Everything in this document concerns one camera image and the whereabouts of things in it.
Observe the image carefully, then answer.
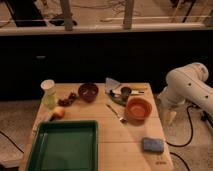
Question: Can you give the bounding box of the blue sponge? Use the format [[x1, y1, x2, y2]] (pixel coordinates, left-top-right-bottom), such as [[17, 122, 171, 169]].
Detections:
[[142, 137, 164, 153]]

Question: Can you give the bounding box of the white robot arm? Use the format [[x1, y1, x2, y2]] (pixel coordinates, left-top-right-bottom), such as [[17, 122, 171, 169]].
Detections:
[[158, 62, 213, 125]]

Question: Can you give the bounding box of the green plastic tray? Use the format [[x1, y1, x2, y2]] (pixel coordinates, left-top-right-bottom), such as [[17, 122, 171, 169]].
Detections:
[[25, 121, 98, 171]]

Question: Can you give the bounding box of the orange bowl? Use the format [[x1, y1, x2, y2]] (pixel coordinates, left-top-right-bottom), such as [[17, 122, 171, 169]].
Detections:
[[125, 98, 152, 120]]

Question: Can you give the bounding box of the white marker pen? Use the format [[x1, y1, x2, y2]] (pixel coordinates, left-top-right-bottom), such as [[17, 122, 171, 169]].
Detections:
[[112, 90, 144, 95]]

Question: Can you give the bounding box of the metal fork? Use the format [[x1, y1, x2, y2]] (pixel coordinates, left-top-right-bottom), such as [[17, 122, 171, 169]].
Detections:
[[106, 104, 127, 123]]

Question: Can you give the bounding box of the small dark cup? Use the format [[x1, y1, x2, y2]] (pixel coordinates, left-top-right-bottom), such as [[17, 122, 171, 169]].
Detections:
[[121, 87, 132, 99]]

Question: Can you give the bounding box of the green flat plate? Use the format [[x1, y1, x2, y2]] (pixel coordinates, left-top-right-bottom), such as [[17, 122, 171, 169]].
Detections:
[[109, 92, 126, 107]]

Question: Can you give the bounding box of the white paper napkin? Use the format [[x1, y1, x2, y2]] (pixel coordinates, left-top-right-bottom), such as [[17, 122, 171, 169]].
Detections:
[[105, 78, 121, 93]]

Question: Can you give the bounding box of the dark maroon bowl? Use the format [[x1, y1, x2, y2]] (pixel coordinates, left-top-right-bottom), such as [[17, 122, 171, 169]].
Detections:
[[78, 83, 99, 103]]

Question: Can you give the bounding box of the dark brown dried food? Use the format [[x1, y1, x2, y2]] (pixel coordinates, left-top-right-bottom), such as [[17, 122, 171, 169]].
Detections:
[[58, 92, 77, 107]]

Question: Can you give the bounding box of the red apple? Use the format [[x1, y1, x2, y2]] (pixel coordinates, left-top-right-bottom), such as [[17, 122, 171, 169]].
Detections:
[[53, 106, 65, 119]]

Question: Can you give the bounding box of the pale green plastic cup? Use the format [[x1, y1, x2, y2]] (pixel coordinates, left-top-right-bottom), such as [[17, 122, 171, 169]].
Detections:
[[42, 93, 57, 109]]

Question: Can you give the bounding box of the white paper cup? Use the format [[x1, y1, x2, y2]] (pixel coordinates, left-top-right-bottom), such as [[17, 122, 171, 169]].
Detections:
[[40, 79, 55, 95]]

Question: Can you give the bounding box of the black floor cable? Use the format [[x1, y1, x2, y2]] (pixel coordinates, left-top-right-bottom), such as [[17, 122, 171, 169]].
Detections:
[[165, 103, 213, 171]]

